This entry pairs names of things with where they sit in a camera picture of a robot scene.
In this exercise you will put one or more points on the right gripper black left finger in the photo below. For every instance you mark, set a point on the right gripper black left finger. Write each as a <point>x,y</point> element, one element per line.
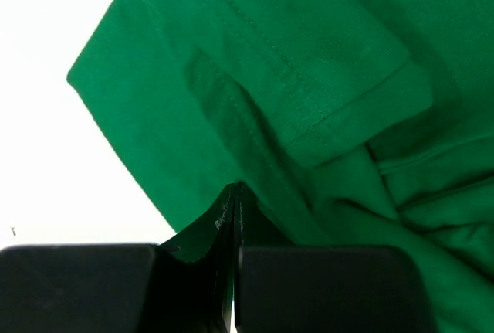
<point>196,272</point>

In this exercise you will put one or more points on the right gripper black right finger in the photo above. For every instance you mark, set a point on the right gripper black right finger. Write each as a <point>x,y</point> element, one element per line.
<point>265,284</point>

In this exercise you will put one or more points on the green t shirt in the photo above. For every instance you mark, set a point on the green t shirt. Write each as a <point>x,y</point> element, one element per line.
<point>355,122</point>

